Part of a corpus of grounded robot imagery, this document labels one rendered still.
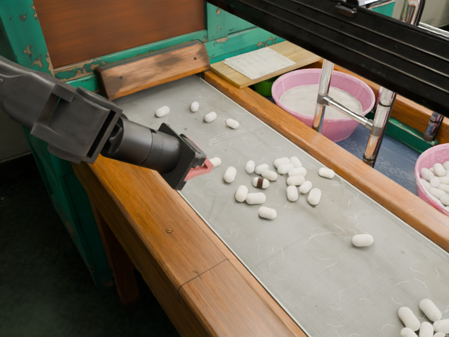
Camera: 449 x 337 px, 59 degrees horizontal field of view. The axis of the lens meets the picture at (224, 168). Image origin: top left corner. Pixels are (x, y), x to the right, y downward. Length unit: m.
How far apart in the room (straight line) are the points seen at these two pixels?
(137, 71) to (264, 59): 0.39
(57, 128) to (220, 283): 0.33
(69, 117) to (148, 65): 0.58
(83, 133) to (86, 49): 0.55
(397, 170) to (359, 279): 0.41
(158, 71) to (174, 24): 0.14
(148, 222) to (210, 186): 0.16
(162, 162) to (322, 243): 0.32
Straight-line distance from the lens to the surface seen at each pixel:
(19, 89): 0.51
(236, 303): 0.62
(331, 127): 1.02
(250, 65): 1.19
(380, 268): 0.73
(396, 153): 1.09
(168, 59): 1.07
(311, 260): 0.71
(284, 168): 0.84
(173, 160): 0.58
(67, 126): 0.50
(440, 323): 0.68
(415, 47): 0.55
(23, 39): 0.98
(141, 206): 0.76
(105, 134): 0.53
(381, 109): 0.82
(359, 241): 0.73
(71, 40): 1.02
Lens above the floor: 1.30
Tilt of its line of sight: 40 degrees down
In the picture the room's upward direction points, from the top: straight up
